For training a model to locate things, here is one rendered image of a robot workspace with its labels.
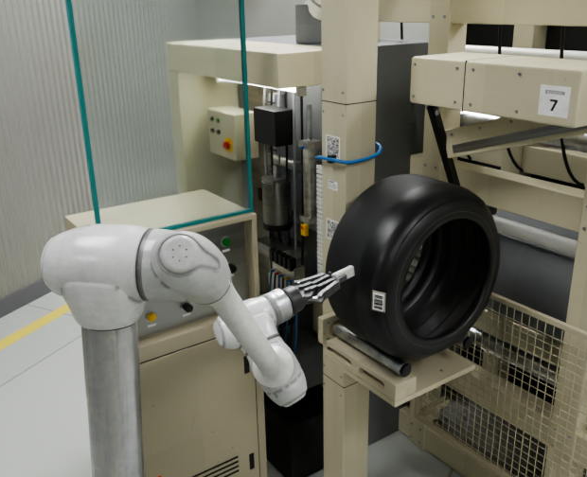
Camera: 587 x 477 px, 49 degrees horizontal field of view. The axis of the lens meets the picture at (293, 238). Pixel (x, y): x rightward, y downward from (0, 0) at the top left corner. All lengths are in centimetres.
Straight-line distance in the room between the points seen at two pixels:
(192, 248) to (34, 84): 377
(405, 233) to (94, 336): 94
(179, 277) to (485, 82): 122
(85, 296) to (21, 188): 358
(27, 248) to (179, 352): 270
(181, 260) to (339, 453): 169
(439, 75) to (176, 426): 150
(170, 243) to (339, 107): 112
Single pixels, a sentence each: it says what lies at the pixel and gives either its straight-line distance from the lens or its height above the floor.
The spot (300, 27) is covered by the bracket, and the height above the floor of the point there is 186.
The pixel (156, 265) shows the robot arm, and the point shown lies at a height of 156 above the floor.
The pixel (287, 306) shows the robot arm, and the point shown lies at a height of 121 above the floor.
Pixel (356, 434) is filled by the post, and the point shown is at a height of 38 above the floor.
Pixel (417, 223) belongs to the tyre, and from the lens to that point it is 182.
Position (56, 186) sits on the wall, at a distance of 493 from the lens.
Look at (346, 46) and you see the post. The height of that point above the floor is 183.
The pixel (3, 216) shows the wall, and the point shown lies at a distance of 465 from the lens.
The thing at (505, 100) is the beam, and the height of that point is 168.
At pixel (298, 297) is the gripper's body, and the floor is 122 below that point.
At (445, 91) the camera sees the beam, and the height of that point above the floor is 169.
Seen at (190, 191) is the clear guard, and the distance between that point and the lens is 213.
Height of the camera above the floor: 197
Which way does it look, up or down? 20 degrees down
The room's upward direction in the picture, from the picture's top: 1 degrees counter-clockwise
